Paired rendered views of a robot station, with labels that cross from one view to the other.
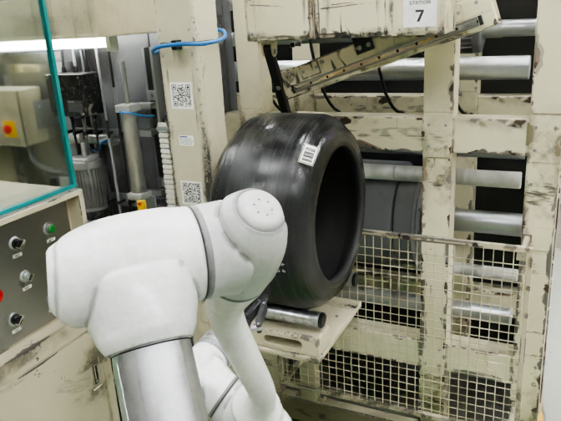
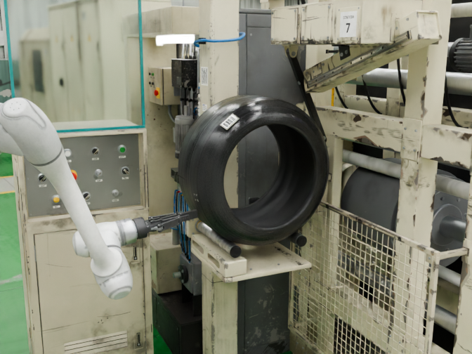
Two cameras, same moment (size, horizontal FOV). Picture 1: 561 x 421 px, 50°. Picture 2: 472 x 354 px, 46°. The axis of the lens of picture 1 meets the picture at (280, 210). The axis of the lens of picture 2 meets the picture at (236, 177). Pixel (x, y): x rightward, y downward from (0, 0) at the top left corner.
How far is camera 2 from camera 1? 1.29 m
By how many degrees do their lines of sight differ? 37
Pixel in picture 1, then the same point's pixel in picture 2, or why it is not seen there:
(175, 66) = (203, 55)
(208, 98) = (219, 80)
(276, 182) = (203, 136)
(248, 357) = (74, 214)
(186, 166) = not seen: hidden behind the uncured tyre
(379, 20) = (328, 31)
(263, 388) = (88, 240)
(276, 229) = (15, 118)
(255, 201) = (14, 102)
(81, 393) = not seen: hidden behind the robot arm
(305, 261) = (210, 197)
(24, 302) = (95, 189)
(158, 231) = not seen: outside the picture
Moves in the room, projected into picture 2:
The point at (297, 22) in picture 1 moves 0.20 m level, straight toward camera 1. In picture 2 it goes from (291, 30) to (259, 29)
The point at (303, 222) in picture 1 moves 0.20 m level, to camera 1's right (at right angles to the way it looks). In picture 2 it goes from (210, 167) to (257, 175)
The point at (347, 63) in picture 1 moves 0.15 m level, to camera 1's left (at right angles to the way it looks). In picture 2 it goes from (336, 66) to (302, 65)
